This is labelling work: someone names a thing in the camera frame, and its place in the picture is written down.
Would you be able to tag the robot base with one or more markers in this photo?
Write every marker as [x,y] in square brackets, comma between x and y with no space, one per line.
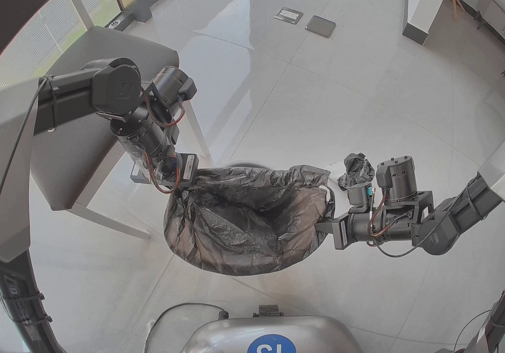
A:
[236,335]

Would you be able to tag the dark grey white-legged chair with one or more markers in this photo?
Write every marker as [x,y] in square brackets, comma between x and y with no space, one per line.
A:
[118,48]

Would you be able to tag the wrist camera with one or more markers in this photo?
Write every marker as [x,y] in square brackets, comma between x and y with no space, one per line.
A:
[359,193]
[140,174]

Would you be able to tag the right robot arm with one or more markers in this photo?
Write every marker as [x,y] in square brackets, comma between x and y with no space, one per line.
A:
[442,225]

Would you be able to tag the black plastic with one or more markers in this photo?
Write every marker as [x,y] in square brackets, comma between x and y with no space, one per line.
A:
[357,170]

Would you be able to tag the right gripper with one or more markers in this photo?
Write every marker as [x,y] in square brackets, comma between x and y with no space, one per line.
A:
[357,229]

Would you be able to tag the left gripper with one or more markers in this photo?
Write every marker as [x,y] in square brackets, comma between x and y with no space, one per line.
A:
[189,170]

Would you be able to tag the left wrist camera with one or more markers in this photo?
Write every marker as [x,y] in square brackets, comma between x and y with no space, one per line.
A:
[140,174]

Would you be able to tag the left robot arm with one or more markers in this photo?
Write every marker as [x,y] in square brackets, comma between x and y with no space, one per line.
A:
[118,87]

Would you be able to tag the black plastic bag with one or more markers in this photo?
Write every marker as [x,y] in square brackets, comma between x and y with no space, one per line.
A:
[236,233]

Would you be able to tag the white printed wrapper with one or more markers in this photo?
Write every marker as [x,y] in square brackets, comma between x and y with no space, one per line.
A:
[337,174]

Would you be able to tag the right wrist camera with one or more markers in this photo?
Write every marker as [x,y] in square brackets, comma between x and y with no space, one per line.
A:
[359,193]

